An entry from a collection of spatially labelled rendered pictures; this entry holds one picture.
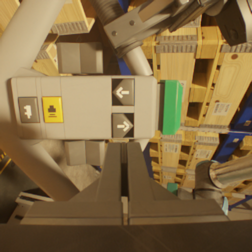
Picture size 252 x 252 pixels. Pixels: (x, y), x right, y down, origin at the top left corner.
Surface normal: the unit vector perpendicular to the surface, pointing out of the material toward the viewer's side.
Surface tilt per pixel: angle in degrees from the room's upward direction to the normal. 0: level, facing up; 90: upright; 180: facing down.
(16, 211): 90
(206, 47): 90
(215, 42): 90
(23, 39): 68
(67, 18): 90
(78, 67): 57
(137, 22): 74
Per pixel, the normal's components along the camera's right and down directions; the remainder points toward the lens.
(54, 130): 0.02, 0.25
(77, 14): -0.18, 0.84
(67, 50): 0.31, 0.25
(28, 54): 0.37, 0.45
